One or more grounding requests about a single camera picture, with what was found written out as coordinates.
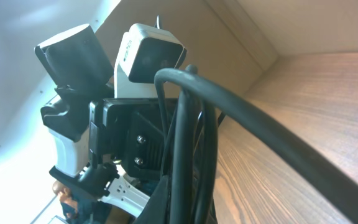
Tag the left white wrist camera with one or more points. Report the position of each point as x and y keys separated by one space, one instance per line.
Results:
x=144 y=50

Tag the person in background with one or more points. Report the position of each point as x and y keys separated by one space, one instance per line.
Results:
x=77 y=210

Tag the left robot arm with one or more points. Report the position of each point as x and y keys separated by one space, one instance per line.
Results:
x=82 y=73

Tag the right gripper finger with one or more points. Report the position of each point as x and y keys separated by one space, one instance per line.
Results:
x=180 y=201

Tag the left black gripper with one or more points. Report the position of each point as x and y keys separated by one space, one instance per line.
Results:
x=129 y=129

